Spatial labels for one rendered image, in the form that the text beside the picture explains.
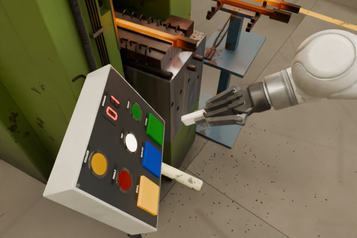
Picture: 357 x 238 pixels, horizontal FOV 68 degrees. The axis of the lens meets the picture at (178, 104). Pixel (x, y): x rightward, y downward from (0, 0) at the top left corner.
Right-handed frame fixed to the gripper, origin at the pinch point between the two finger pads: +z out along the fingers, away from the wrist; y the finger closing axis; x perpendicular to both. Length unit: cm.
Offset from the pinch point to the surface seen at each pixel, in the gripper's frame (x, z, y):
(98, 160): 18.8, 12.9, -19.5
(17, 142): -4, 97, 23
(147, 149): 3.5, 12.5, -8.5
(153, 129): 1.8, 12.5, -1.2
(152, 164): 0.6, 12.5, -11.7
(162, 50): -1.3, 14.3, 40.3
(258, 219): -115, 15, 8
